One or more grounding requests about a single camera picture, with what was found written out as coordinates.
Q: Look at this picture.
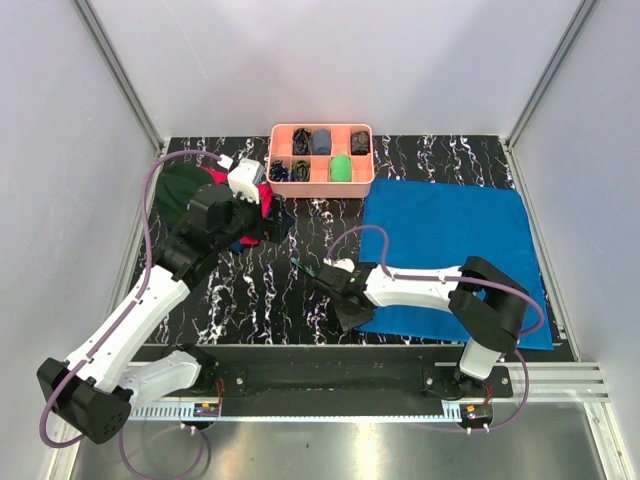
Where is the bright blue napkin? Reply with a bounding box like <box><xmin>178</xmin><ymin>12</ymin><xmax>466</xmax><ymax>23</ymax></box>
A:
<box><xmin>359</xmin><ymin>179</ymin><xmax>553</xmax><ymax>351</ymax></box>

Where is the yellow floral rolled cloth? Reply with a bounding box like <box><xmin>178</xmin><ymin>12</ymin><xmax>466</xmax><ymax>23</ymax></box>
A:
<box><xmin>290</xmin><ymin>159</ymin><xmax>311</xmax><ymax>182</ymax></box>

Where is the brown patterned rolled cloth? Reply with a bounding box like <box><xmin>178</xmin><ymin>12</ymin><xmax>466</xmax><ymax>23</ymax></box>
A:
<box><xmin>350</xmin><ymin>130</ymin><xmax>371</xmax><ymax>156</ymax></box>

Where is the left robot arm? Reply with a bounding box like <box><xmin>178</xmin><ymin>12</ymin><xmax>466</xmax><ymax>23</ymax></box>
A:
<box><xmin>36</xmin><ymin>183</ymin><xmax>294</xmax><ymax>444</ymax></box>

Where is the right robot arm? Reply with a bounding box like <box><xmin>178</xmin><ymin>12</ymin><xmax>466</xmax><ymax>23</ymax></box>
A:
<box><xmin>311</xmin><ymin>257</ymin><xmax>529</xmax><ymax>397</ymax></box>

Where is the teal plastic knife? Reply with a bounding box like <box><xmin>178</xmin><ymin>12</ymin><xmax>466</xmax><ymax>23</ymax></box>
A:
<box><xmin>290</xmin><ymin>258</ymin><xmax>316</xmax><ymax>278</ymax></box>

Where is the dark floral rolled cloth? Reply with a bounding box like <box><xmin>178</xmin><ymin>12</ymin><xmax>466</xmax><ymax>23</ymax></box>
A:
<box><xmin>292</xmin><ymin>128</ymin><xmax>312</xmax><ymax>155</ymax></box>

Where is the aluminium frame rail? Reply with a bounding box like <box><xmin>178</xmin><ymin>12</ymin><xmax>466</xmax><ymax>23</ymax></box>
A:
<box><xmin>71</xmin><ymin>0</ymin><xmax>164</xmax><ymax>153</ymax></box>

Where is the pink folded cloth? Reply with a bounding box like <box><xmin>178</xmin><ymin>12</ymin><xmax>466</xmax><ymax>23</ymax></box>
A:
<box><xmin>202</xmin><ymin>167</ymin><xmax>273</xmax><ymax>251</ymax></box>

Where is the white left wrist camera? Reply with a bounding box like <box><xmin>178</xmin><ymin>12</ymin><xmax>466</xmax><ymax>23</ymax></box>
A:
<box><xmin>227</xmin><ymin>158</ymin><xmax>265</xmax><ymax>204</ymax></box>

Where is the pink divided organizer box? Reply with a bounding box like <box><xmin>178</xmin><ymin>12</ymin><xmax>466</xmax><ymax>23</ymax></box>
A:
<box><xmin>266</xmin><ymin>123</ymin><xmax>375</xmax><ymax>199</ymax></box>

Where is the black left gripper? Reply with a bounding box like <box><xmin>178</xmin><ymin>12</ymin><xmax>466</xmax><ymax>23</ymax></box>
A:
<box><xmin>214</xmin><ymin>186</ymin><xmax>295</xmax><ymax>252</ymax></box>

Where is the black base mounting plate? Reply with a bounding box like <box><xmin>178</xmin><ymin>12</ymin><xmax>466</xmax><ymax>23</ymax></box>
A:
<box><xmin>158</xmin><ymin>344</ymin><xmax>514</xmax><ymax>416</ymax></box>

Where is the navy striped rolled cloth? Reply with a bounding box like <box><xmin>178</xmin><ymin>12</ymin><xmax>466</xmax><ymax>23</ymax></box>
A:
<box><xmin>269</xmin><ymin>160</ymin><xmax>290</xmax><ymax>182</ymax></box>

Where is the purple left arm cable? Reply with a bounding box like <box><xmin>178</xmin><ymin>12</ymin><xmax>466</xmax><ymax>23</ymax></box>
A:
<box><xmin>38</xmin><ymin>150</ymin><xmax>234</xmax><ymax>479</ymax></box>

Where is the green rolled cloth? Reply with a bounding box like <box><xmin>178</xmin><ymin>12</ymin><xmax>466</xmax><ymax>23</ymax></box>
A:
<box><xmin>329</xmin><ymin>154</ymin><xmax>352</xmax><ymax>183</ymax></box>

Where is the grey rolled cloth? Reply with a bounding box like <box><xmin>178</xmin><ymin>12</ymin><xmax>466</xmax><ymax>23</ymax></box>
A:
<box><xmin>311</xmin><ymin>128</ymin><xmax>332</xmax><ymax>155</ymax></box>

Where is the dark green baseball cap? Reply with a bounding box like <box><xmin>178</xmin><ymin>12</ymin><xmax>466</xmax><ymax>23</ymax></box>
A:
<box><xmin>154</xmin><ymin>164</ymin><xmax>214</xmax><ymax>230</ymax></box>

